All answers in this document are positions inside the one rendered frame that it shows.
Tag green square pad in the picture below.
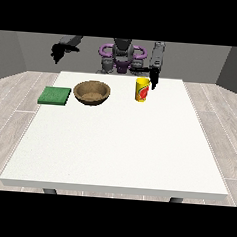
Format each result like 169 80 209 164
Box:
36 85 72 107

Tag grey robot trunk purple rings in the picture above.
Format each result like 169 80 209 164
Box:
95 37 150 78

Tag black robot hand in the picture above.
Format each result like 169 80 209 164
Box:
128 64 161 91
49 43 82 67

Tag yellow cup with melon print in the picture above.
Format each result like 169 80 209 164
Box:
134 77 151 104

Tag brown wooden bowl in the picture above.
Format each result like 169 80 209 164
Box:
71 78 112 108

